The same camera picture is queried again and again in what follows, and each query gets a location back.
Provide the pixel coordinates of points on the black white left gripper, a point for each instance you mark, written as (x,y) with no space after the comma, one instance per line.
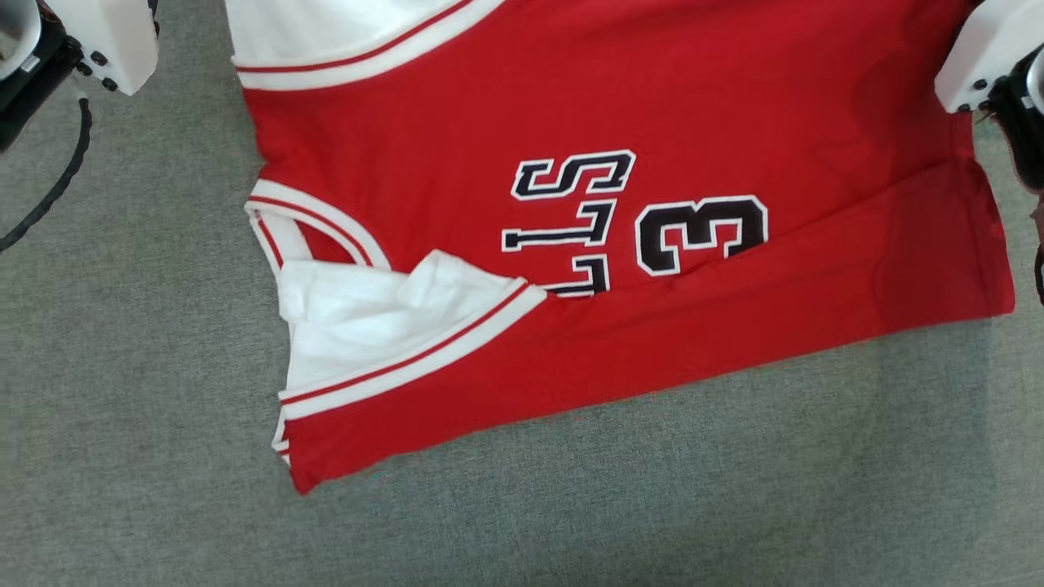
(106,33)

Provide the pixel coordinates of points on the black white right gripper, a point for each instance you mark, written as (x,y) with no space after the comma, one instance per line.
(1003,41)

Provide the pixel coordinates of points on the red white printed basketball jersey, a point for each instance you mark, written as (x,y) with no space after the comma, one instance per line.
(652,98)

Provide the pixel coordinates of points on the grey fabric upholstered surface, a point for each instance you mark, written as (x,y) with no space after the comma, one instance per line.
(163,424)

